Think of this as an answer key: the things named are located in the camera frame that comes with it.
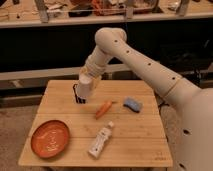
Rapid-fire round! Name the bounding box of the white squeeze bottle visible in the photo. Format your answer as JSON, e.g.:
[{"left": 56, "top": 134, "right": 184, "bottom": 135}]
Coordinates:
[{"left": 88, "top": 121, "right": 114, "bottom": 159}]

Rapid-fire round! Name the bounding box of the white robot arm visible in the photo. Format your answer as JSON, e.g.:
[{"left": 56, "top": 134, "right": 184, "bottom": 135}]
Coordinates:
[{"left": 77, "top": 28, "right": 213, "bottom": 171}]

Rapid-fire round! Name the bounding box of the black striped eraser block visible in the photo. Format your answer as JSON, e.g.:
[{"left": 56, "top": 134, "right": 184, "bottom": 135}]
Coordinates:
[{"left": 73, "top": 84, "right": 86, "bottom": 104}]

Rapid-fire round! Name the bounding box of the orange carrot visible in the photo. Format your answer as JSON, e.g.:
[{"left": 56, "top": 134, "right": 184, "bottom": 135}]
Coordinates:
[{"left": 95, "top": 101, "right": 115, "bottom": 119}]

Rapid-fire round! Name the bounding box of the blue sponge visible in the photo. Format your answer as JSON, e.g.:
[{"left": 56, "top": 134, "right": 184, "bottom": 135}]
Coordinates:
[{"left": 123, "top": 97, "right": 142, "bottom": 113}]

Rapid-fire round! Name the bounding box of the wooden table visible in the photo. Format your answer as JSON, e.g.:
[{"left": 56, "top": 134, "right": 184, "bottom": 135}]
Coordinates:
[{"left": 19, "top": 80, "right": 173, "bottom": 168}]

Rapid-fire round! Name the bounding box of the orange plate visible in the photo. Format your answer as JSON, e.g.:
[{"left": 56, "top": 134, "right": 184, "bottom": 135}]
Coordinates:
[{"left": 31, "top": 120, "right": 70, "bottom": 158}]

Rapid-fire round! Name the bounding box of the dark storage box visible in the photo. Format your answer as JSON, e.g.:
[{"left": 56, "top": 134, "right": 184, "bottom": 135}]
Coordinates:
[{"left": 159, "top": 42, "right": 213, "bottom": 72}]

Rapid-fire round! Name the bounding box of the long wooden shelf bench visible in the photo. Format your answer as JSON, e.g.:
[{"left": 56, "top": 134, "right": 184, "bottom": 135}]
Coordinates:
[{"left": 0, "top": 0, "right": 213, "bottom": 29}]

